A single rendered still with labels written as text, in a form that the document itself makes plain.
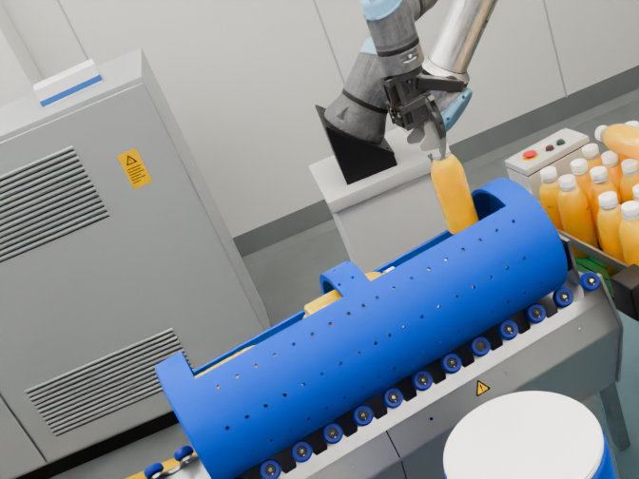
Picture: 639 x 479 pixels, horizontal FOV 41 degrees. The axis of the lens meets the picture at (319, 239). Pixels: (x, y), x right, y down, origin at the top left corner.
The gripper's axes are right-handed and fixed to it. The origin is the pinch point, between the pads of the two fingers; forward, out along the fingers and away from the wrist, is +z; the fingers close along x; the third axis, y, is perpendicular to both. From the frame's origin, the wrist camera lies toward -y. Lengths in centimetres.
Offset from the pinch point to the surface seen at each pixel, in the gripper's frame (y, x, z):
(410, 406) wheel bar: 32, 17, 43
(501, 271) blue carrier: 3.2, 19.4, 22.4
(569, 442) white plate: 18, 59, 32
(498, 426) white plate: 25, 47, 32
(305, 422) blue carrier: 54, 20, 31
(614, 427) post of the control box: -37, -20, 125
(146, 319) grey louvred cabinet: 78, -154, 83
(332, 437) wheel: 50, 17, 40
